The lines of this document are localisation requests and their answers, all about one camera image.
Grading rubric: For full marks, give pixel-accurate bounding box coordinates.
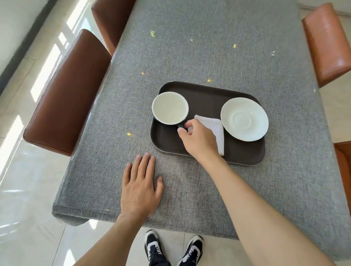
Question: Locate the person's right hand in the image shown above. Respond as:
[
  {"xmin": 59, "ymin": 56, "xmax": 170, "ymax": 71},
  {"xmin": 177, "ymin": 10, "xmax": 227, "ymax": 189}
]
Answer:
[{"xmin": 177, "ymin": 119, "xmax": 223, "ymax": 166}]

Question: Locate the person's left hand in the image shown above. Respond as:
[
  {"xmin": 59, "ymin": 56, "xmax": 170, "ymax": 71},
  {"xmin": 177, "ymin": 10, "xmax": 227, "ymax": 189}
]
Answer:
[{"xmin": 120, "ymin": 153, "xmax": 165, "ymax": 218}]

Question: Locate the white cup with black outside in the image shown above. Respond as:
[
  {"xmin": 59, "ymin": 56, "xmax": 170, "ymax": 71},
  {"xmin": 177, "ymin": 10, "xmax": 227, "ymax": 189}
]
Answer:
[{"xmin": 152, "ymin": 92, "xmax": 190, "ymax": 129}]

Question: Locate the person's right forearm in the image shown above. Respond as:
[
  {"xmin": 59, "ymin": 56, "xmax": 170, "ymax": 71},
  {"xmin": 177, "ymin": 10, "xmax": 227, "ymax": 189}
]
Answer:
[{"xmin": 193, "ymin": 155, "xmax": 337, "ymax": 266}]

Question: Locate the person's left forearm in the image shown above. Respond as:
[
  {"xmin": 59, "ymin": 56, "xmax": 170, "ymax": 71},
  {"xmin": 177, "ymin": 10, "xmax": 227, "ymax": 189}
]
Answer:
[{"xmin": 72, "ymin": 212, "xmax": 150, "ymax": 266}]

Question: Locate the white folded napkin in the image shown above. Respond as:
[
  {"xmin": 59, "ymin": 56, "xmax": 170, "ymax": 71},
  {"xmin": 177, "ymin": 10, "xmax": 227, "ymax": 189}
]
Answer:
[{"xmin": 188, "ymin": 115, "xmax": 225, "ymax": 156}]

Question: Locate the dark brown serving tray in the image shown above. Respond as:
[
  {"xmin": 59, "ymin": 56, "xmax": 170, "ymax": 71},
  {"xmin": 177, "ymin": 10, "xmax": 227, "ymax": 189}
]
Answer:
[{"xmin": 150, "ymin": 81, "xmax": 266, "ymax": 166}]

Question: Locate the person's left black white sneaker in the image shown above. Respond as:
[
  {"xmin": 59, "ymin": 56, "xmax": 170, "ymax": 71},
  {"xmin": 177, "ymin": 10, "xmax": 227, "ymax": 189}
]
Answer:
[{"xmin": 144, "ymin": 229, "xmax": 165, "ymax": 259}]

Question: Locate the person's black white sneaker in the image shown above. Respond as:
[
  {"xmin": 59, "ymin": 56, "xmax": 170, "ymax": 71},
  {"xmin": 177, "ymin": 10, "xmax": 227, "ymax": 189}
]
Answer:
[
  {"xmin": 144, "ymin": 229, "xmax": 165, "ymax": 259},
  {"xmin": 178, "ymin": 235, "xmax": 205, "ymax": 266}
]

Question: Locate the white saucer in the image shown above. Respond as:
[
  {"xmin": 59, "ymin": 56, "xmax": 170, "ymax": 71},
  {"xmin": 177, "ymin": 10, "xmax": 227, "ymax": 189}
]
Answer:
[{"xmin": 220, "ymin": 97, "xmax": 269, "ymax": 142}]

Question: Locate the person's right black white sneaker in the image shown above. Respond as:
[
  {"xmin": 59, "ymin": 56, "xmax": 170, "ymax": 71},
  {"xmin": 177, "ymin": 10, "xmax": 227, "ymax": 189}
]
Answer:
[{"xmin": 178, "ymin": 235, "xmax": 205, "ymax": 266}]

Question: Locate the grey tablecloth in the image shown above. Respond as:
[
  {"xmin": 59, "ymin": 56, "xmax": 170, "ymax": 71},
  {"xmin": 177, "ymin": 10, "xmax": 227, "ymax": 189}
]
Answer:
[{"xmin": 52, "ymin": 0, "xmax": 351, "ymax": 260}]

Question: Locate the brown leather chair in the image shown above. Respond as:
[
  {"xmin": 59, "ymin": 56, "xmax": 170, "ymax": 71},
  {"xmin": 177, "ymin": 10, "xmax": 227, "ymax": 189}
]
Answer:
[
  {"xmin": 91, "ymin": 0, "xmax": 137, "ymax": 57},
  {"xmin": 23, "ymin": 28, "xmax": 112, "ymax": 157},
  {"xmin": 333, "ymin": 141, "xmax": 351, "ymax": 215},
  {"xmin": 301, "ymin": 2, "xmax": 351, "ymax": 88}
]

